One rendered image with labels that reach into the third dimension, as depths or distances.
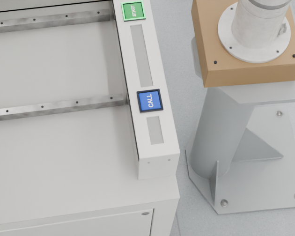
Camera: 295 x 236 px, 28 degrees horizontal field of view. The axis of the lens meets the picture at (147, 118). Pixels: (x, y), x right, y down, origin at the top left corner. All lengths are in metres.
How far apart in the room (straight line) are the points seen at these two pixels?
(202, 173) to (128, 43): 0.95
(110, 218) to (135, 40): 0.45
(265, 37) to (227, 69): 0.12
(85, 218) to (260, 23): 0.64
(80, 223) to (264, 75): 0.61
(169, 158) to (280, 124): 1.19
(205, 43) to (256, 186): 0.95
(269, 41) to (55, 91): 0.57
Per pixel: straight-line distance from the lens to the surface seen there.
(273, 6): 1.38
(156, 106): 1.37
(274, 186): 2.37
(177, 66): 2.56
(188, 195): 2.31
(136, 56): 1.45
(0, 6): 1.70
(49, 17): 1.65
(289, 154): 2.44
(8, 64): 1.62
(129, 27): 1.49
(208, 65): 1.50
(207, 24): 1.57
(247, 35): 1.49
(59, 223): 1.49
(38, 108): 1.51
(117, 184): 1.45
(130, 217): 1.52
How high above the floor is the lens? 2.18
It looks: 64 degrees down
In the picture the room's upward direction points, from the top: 4 degrees clockwise
